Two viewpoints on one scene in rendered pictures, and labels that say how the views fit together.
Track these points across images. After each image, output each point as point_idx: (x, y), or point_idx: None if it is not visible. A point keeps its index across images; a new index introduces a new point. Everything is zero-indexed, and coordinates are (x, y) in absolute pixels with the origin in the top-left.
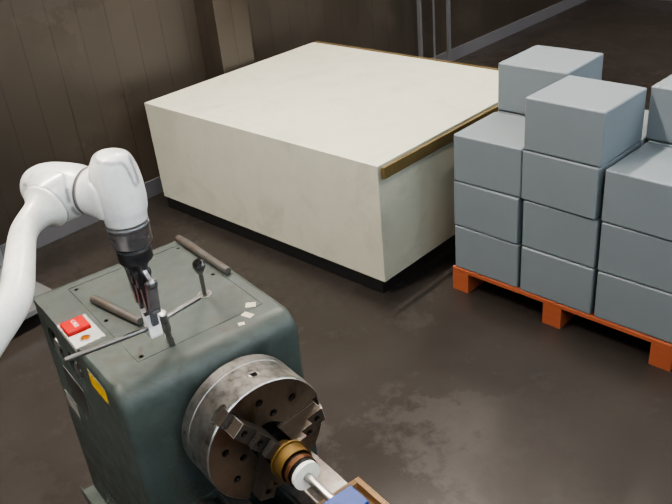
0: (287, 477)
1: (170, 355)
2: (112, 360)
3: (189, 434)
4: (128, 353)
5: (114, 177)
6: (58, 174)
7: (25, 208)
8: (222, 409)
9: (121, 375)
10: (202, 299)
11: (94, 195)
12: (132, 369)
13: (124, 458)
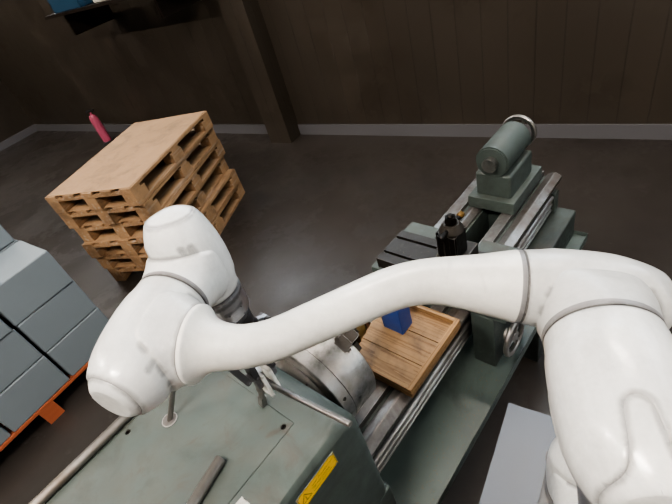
0: (368, 322)
1: (281, 396)
2: (291, 455)
3: (348, 389)
4: (278, 443)
5: (207, 219)
6: (163, 295)
7: (225, 333)
8: (336, 343)
9: (317, 428)
10: (180, 416)
11: (215, 257)
12: (306, 422)
13: (352, 501)
